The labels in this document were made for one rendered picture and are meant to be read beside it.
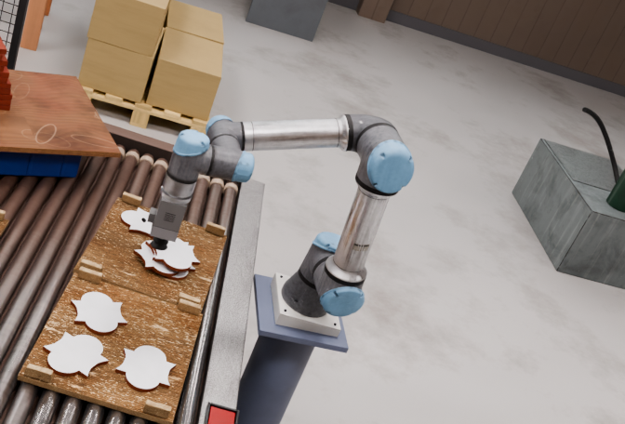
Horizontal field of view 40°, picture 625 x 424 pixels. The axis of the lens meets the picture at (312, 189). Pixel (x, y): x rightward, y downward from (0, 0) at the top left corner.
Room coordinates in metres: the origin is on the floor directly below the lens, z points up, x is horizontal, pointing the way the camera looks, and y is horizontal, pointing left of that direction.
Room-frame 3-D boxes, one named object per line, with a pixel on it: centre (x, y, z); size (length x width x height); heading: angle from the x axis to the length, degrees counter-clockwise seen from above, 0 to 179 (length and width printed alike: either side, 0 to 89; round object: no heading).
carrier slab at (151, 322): (1.62, 0.29, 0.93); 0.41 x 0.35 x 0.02; 7
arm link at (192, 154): (1.78, 0.30, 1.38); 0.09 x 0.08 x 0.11; 114
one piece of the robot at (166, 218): (1.78, 0.31, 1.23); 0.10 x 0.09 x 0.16; 104
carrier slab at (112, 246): (2.03, 0.34, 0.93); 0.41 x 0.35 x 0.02; 5
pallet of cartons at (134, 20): (5.12, 1.26, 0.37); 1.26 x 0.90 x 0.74; 10
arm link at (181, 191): (1.79, 0.30, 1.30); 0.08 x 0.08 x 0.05
